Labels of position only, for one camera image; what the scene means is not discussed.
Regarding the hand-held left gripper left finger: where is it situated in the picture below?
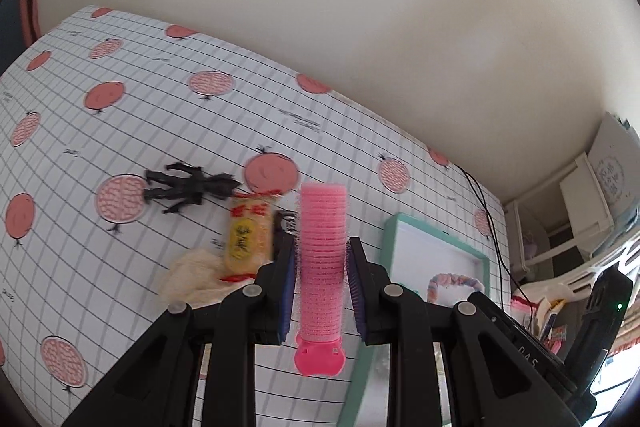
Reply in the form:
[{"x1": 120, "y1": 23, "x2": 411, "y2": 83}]
[{"x1": 62, "y1": 234, "x2": 301, "y2": 427}]

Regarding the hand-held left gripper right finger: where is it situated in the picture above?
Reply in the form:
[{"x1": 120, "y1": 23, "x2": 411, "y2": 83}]
[{"x1": 346, "y1": 237, "x2": 566, "y2": 427}]

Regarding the pink hair roller clip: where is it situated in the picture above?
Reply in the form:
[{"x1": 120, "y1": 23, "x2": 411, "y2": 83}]
[{"x1": 292, "y1": 183, "x2": 348, "y2": 378}]

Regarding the black toy car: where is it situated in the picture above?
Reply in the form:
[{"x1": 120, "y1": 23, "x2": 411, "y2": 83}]
[{"x1": 272, "y1": 209, "x2": 301, "y2": 258}]

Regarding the red yellow snack packet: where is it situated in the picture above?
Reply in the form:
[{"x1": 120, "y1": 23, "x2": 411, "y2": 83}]
[{"x1": 219, "y1": 193, "x2": 281, "y2": 283}]

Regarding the teal cardboard box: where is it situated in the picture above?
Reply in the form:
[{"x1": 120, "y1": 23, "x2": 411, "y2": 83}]
[{"x1": 337, "y1": 213, "x2": 491, "y2": 427}]

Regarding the cream lace cloth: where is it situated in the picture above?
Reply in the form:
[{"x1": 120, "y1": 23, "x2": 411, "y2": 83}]
[{"x1": 159, "y1": 246, "x2": 266, "y2": 308}]

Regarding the pastel rainbow scrunchie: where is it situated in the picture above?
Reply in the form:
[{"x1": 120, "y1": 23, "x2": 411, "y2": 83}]
[{"x1": 426, "y1": 273, "x2": 487, "y2": 305}]

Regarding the black toy figure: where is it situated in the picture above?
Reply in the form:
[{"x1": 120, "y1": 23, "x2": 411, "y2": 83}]
[{"x1": 142, "y1": 163, "x2": 242, "y2": 215}]

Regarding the white bag with pink stripes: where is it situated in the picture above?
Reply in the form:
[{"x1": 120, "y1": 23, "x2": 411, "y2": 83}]
[{"x1": 510, "y1": 279, "x2": 571, "y2": 353}]

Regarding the white wooden shelf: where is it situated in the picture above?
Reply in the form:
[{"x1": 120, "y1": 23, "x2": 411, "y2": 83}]
[{"x1": 502, "y1": 152, "x2": 616, "y2": 278}]

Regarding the pale printed card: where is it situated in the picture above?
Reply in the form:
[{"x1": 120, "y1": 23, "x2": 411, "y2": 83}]
[{"x1": 587, "y1": 112, "x2": 640, "y2": 228}]

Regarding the black cable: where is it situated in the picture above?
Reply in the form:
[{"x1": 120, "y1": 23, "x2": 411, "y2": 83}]
[{"x1": 452, "y1": 163, "x2": 531, "y2": 303}]

